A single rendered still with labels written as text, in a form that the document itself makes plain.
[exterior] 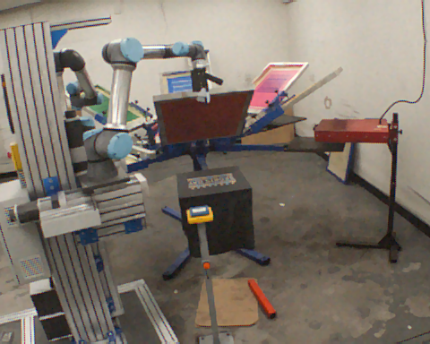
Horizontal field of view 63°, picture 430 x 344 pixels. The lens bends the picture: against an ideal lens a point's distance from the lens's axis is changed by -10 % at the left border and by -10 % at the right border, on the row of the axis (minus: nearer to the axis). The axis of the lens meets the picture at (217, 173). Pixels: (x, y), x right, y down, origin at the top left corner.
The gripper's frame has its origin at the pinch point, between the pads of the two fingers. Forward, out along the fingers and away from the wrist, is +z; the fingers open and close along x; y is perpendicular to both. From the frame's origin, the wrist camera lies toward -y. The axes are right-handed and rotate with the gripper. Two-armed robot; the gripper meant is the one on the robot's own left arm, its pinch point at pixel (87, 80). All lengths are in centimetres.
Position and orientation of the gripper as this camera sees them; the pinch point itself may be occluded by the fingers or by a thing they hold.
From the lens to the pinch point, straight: 288.9
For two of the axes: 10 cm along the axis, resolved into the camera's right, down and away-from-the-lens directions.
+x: 10.0, 0.3, 0.2
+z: -0.1, -3.1, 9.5
